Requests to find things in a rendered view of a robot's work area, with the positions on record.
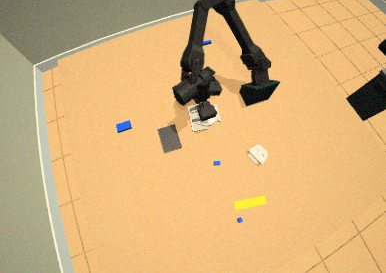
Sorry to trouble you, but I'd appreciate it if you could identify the yellow flat bar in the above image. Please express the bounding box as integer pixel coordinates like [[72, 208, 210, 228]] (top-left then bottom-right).
[[234, 196, 267, 211]]

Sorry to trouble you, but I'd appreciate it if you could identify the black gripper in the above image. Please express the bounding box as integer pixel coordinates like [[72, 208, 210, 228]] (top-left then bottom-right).
[[193, 87, 217, 121]]

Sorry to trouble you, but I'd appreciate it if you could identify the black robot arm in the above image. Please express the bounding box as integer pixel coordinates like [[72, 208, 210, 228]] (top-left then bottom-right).
[[172, 0, 272, 106]]

